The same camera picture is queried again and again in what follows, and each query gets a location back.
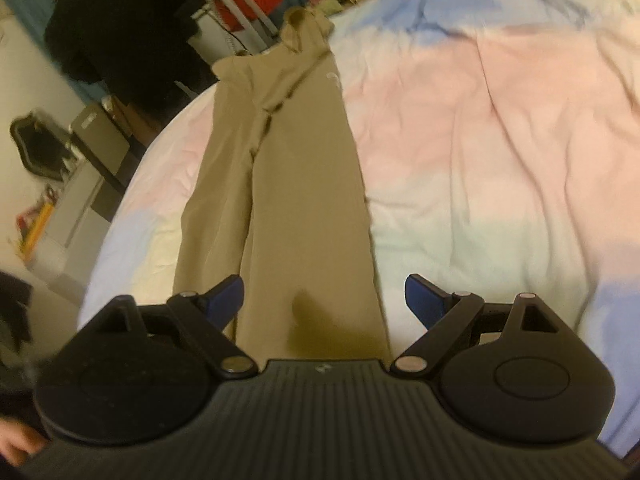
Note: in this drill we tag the black bag on floor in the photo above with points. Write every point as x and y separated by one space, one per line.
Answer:
37 147

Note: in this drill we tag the grey storage cabinet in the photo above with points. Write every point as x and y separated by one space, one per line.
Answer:
85 185

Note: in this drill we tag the beige pants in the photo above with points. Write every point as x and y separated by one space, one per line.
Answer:
295 170

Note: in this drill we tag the pastel tie-dye bed sheet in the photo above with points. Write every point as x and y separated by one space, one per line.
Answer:
490 150

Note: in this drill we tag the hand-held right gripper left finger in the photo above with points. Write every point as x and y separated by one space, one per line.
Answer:
226 298

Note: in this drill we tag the black hanging coat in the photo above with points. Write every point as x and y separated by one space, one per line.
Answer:
115 25

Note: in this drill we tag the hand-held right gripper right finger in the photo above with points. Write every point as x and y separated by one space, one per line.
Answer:
421 299

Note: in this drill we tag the yellow and red box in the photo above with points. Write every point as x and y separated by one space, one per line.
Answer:
32 220

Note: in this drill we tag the person's left hand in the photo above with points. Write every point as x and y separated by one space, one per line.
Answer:
20 441

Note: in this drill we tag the white metal rack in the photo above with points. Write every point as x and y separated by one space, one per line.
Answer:
240 5

